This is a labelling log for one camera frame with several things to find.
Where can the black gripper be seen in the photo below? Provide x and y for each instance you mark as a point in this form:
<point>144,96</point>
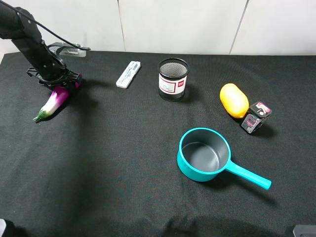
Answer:
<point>49,68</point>

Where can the purple toy eggplant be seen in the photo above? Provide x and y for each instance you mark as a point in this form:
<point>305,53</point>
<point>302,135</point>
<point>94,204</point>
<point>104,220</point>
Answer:
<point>57,99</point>

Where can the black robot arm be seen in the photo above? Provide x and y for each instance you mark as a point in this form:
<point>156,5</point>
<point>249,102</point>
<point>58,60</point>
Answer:
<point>19,26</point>

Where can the white plastic pen case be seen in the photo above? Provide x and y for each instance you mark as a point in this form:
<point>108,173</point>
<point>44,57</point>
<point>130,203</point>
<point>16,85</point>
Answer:
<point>128,74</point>

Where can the black table cloth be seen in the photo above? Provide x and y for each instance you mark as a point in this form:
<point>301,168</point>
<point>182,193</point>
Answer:
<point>105,164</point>

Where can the black mesh pen holder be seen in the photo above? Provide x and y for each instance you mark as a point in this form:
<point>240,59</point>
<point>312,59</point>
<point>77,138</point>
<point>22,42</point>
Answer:
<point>172,77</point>

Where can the teal toy saucepan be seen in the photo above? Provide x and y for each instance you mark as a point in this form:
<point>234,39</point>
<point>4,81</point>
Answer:
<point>203,153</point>

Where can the yellow toy mango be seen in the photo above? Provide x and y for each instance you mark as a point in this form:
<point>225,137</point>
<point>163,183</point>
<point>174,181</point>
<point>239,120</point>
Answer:
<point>234,100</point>

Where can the small black clip box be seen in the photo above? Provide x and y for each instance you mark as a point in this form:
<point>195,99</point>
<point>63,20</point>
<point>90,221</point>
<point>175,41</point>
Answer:
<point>256,114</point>

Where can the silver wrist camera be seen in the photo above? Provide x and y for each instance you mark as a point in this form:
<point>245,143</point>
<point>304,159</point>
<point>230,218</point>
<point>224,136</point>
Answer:
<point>64,49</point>

